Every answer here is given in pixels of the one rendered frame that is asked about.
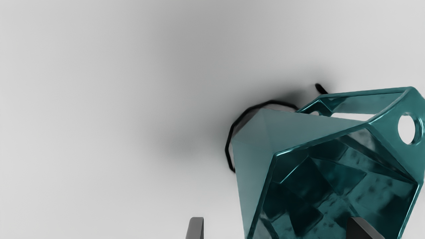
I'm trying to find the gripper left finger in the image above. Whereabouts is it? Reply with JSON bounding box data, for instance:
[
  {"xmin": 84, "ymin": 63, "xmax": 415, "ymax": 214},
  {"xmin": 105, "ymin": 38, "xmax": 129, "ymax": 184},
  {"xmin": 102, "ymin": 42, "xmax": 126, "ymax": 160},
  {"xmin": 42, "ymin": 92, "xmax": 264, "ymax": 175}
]
[{"xmin": 185, "ymin": 217, "xmax": 204, "ymax": 239}]

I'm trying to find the teal faceted mug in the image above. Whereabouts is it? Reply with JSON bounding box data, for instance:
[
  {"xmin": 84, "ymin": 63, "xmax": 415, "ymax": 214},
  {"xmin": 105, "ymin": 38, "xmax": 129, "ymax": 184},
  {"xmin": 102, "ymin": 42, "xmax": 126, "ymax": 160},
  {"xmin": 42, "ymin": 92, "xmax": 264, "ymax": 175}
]
[{"xmin": 231, "ymin": 86, "xmax": 425, "ymax": 239}]

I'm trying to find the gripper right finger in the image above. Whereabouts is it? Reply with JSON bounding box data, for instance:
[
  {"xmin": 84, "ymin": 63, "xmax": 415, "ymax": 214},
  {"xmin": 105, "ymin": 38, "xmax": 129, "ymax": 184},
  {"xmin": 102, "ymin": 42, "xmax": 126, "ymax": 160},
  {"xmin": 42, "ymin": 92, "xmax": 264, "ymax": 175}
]
[{"xmin": 346, "ymin": 217, "xmax": 385, "ymax": 239}]

